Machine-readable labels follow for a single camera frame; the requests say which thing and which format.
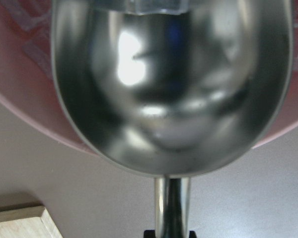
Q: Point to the silver metal ice scoop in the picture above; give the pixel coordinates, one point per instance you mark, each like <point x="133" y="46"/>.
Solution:
<point x="171" y="96"/>

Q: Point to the pink bowl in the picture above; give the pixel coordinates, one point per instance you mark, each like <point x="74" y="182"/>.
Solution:
<point x="27" y="89"/>

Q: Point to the wooden cutting board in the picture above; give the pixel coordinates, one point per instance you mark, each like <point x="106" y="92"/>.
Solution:
<point x="30" y="222"/>

